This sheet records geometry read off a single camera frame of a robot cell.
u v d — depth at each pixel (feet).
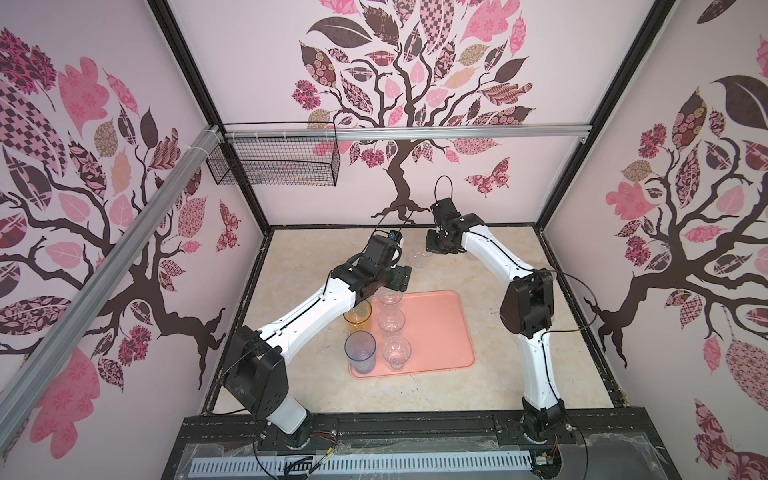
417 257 3.41
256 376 1.37
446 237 2.34
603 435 2.39
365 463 2.29
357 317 2.95
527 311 1.87
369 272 1.99
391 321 2.91
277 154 3.11
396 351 2.85
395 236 2.35
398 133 3.06
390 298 3.19
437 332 3.04
